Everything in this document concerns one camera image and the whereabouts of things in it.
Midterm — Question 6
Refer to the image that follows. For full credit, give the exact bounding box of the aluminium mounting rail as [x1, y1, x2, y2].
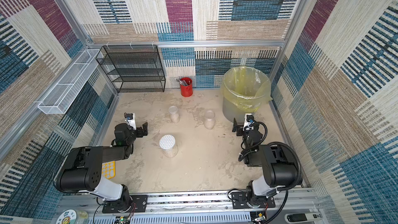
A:
[52, 187, 327, 224]

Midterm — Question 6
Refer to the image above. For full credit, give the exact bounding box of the round sticker label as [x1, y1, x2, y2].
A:
[56, 209, 89, 224]

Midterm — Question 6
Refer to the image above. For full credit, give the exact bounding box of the white mesh wall basket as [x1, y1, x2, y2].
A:
[38, 49, 100, 115]

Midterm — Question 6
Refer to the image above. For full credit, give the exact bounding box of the black device on rail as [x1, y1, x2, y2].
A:
[285, 212, 323, 224]

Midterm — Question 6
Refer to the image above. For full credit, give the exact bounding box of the red cup with utensils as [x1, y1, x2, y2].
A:
[176, 77, 193, 97]

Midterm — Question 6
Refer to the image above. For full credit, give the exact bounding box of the large plastic jar of rice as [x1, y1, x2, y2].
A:
[159, 134, 178, 158]

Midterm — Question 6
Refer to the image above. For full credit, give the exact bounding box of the grey bin with yellow bag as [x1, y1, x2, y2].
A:
[220, 66, 272, 123]

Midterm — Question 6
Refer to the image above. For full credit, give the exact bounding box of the medium plastic jar with rice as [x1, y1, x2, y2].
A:
[204, 110, 215, 130]

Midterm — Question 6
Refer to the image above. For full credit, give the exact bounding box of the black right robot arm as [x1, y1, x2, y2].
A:
[227, 114, 303, 224]

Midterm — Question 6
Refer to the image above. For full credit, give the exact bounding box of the small plastic jar with rice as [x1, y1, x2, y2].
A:
[169, 105, 180, 123]

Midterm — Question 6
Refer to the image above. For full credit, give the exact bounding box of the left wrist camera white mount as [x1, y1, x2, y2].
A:
[124, 113, 137, 130]

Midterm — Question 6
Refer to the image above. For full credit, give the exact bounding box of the black wire shelf rack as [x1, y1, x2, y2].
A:
[96, 45, 166, 93]

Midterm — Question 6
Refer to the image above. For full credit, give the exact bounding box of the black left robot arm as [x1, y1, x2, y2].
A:
[53, 122, 148, 215]

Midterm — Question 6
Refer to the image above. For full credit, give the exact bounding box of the yellow calculator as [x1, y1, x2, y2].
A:
[102, 161, 116, 179]

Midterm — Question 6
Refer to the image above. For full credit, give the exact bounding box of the patterned white jar lid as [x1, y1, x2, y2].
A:
[159, 134, 176, 150]

